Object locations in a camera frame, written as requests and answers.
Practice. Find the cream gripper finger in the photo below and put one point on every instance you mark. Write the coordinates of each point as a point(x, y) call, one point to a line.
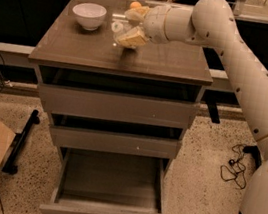
point(136, 12)
point(132, 38)

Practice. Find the black stand leg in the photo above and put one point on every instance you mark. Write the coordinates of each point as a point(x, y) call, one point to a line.
point(10, 166)
point(255, 152)

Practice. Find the orange fruit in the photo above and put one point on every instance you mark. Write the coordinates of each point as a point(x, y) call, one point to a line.
point(134, 4)

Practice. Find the grey middle drawer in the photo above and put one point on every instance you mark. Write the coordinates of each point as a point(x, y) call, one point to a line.
point(118, 137)

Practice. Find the grey bottom drawer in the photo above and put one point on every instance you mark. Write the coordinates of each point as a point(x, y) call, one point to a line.
point(106, 183)

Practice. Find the clear plastic bottle white cap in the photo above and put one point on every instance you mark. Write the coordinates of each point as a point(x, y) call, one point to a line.
point(119, 29)

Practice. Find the white ceramic bowl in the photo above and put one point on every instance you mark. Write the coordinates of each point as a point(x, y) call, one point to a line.
point(90, 16)

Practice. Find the black stand leg right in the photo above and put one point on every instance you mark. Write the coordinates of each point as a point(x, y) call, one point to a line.
point(255, 152)

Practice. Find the grey drawer cabinet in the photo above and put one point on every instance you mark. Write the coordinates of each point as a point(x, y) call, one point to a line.
point(67, 45)

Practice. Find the black stand leg left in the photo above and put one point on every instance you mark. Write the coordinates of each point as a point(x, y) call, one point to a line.
point(10, 166)

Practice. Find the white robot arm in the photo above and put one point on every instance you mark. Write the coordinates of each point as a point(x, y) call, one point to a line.
point(211, 23)

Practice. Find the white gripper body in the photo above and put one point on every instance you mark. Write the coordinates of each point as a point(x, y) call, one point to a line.
point(154, 23)

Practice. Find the grey top drawer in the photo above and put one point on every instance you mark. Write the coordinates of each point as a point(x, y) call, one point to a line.
point(116, 98)

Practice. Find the grey drawer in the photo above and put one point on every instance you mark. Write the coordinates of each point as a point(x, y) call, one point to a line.
point(118, 137)
point(116, 98)
point(106, 183)

